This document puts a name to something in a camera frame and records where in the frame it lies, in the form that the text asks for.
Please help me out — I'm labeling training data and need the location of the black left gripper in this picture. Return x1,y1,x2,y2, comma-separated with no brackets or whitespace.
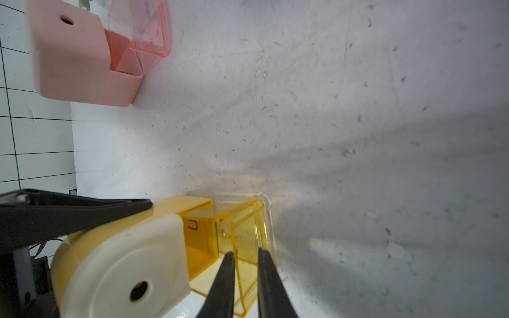
1,189,153,318

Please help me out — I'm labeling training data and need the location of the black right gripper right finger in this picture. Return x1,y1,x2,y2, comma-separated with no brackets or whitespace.
257,248,297,318

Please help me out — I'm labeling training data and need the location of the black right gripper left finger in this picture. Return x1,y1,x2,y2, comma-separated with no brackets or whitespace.
196,252,236,318

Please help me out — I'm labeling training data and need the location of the clear yellow tray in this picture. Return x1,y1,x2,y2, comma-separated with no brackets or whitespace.
181,198,270,317

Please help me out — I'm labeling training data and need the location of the yellow pencil sharpener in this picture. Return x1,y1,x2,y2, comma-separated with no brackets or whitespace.
51,196,216,317

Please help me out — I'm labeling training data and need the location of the clear pink tray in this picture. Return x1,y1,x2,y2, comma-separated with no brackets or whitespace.
106,0,172,76

